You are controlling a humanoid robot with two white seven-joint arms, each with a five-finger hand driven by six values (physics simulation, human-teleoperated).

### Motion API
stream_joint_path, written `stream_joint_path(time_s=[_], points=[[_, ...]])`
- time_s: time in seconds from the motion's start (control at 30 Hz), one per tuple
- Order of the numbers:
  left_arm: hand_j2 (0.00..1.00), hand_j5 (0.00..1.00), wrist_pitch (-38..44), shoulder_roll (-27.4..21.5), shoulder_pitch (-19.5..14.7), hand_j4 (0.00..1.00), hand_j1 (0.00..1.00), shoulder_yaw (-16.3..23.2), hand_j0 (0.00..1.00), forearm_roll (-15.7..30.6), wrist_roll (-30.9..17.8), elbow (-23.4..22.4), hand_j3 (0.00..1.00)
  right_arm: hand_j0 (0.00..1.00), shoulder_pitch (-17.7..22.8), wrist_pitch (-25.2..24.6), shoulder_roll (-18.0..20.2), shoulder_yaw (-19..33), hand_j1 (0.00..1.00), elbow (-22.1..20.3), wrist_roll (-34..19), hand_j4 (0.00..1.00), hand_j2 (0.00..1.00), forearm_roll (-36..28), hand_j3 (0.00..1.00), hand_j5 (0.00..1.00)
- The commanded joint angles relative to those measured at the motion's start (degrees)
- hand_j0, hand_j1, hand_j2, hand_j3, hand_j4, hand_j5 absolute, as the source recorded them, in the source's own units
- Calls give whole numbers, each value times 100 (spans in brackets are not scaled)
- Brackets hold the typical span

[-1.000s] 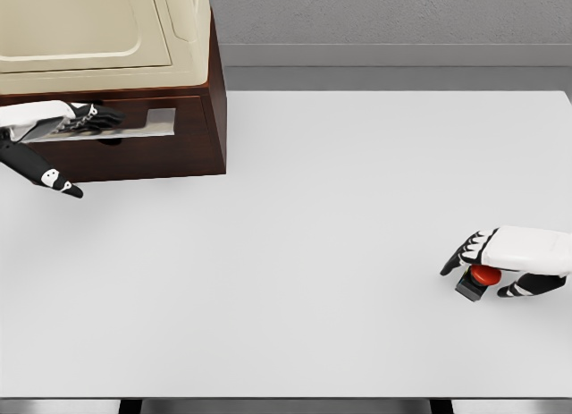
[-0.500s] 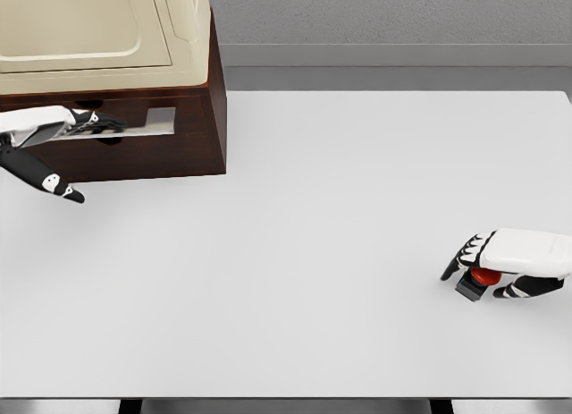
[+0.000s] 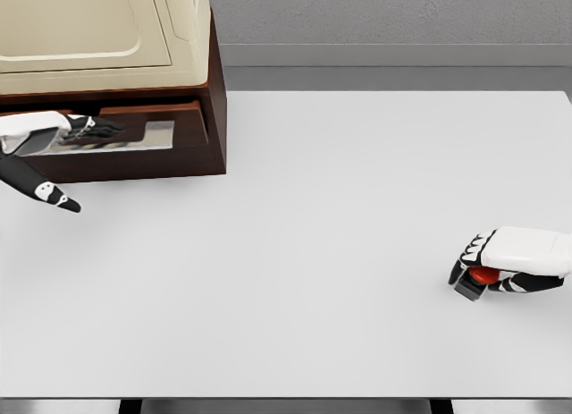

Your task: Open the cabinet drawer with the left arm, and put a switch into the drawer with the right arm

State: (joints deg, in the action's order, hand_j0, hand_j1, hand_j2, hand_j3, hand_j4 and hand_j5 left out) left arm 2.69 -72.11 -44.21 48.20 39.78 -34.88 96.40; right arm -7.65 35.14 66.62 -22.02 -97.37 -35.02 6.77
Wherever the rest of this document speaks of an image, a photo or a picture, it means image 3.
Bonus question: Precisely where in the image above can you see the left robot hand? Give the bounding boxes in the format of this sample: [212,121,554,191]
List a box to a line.
[0,110,128,215]

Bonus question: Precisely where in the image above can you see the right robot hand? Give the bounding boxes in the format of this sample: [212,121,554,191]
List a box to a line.
[448,226,572,294]

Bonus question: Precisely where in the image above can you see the grey switch with red button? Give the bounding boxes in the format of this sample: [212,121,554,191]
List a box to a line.
[453,266,501,303]

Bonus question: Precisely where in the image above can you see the brown cabinet drawer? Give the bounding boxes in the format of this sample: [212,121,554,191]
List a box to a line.
[0,99,210,156]

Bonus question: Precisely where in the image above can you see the brown cabinet with cream top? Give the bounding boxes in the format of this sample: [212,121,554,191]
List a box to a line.
[0,0,229,184]

